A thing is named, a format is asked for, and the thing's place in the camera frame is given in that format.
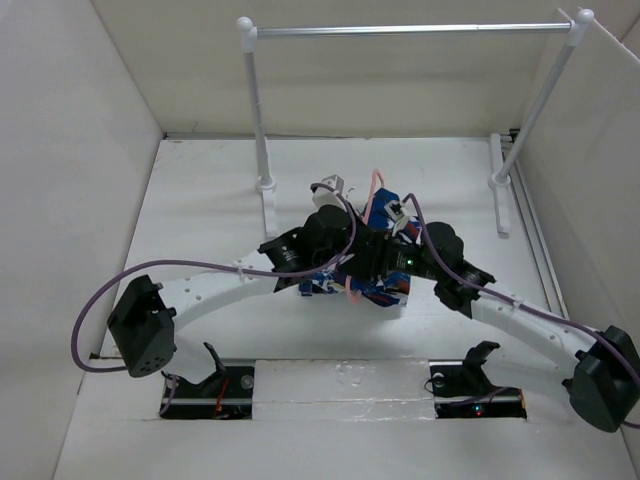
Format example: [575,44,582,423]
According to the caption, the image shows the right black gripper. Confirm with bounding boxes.
[337,227,443,282]

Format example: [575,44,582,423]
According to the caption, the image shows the blue white red patterned trousers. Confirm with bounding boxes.
[298,187,422,308]

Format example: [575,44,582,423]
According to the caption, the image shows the pink plastic hanger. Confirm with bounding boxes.
[344,169,385,304]

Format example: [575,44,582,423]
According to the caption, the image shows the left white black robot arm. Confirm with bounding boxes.
[107,205,386,397]

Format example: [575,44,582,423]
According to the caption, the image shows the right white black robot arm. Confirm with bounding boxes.
[373,222,639,433]

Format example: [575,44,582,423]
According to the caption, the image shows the white metal clothes rack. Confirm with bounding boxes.
[236,9,595,239]

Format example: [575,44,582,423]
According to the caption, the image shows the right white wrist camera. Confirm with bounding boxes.
[385,200,420,241]

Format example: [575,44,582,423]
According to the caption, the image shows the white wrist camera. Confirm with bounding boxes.
[385,200,420,241]
[312,174,354,210]

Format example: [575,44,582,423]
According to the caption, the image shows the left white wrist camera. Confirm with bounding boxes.
[312,174,354,210]

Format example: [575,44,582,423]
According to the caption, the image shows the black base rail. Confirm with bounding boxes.
[160,359,527,421]

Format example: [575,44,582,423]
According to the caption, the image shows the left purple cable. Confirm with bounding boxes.
[71,182,359,416]

